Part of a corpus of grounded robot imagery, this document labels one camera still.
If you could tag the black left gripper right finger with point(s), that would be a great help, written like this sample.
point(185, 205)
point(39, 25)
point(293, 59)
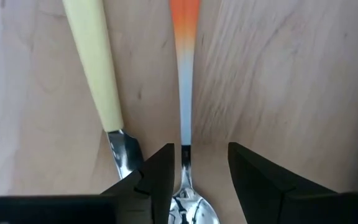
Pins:
point(259, 193)

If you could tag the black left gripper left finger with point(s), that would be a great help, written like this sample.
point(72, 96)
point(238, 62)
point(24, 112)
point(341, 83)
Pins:
point(154, 186)

